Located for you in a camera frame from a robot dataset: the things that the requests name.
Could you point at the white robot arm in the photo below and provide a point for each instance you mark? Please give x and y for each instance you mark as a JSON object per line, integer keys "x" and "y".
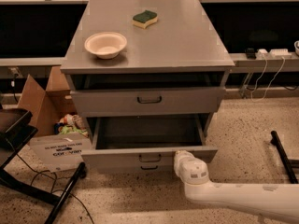
{"x": 277, "y": 201}

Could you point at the grey drawer cabinet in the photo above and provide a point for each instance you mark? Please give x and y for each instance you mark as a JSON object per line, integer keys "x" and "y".
{"x": 180, "y": 50}

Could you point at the grey top drawer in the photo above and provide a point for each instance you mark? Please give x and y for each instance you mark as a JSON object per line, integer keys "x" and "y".
{"x": 117, "y": 103}

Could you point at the black metal leg right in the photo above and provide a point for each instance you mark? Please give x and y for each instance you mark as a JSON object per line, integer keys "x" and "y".
{"x": 289, "y": 165}

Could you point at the colourful items in box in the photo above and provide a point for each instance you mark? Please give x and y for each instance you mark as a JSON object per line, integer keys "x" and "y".
{"x": 70, "y": 124}

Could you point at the black small device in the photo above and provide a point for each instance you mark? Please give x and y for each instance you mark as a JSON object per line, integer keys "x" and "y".
{"x": 250, "y": 53}

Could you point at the brown cardboard box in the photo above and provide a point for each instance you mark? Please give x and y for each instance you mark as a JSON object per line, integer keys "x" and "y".
{"x": 58, "y": 152}

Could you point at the white power adapter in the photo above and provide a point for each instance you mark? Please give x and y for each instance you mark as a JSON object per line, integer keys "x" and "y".
{"x": 262, "y": 52}

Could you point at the white power strip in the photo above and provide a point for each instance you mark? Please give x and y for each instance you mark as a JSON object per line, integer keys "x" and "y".
{"x": 280, "y": 53}

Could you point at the white paper bowl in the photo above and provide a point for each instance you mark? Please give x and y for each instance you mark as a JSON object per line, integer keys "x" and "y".
{"x": 105, "y": 45}

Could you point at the green yellow sponge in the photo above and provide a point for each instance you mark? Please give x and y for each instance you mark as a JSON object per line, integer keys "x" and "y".
{"x": 145, "y": 19}

